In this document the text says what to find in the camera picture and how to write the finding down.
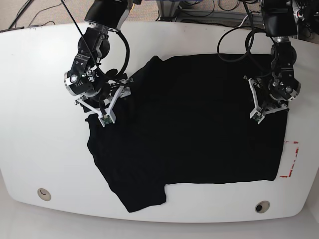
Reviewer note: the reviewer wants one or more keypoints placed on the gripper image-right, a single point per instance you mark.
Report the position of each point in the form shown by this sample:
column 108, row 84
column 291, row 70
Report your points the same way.
column 264, row 101

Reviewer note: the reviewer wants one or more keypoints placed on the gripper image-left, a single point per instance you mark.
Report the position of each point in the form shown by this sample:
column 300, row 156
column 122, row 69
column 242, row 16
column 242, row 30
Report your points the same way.
column 108, row 103

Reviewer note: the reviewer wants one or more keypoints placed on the black t-shirt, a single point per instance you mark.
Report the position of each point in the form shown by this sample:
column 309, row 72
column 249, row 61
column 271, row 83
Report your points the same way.
column 187, row 120

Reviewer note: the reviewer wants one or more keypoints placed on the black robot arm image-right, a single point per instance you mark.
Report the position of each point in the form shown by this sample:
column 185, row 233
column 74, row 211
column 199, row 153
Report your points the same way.
column 273, row 91

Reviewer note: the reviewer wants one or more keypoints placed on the red tape rectangle marking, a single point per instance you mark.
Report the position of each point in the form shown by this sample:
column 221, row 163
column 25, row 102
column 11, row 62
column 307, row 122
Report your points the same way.
column 288, row 159

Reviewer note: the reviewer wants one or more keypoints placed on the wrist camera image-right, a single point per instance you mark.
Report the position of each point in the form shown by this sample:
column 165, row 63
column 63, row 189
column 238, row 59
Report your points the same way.
column 257, row 116

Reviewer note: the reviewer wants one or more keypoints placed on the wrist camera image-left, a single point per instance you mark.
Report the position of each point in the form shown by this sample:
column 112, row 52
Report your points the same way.
column 105, row 120

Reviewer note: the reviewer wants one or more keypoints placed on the right table cable grommet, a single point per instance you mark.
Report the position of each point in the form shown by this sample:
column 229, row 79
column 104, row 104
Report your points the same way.
column 262, row 207

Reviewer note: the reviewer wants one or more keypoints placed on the table cable grommet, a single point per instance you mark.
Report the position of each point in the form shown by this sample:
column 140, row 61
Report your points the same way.
column 262, row 207
column 44, row 194

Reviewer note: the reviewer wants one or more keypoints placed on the left table cable grommet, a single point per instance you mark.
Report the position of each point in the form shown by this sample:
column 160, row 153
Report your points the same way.
column 44, row 194

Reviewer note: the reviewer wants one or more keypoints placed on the aluminium frame stand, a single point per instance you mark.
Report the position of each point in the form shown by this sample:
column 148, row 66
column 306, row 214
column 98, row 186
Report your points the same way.
column 199, row 12

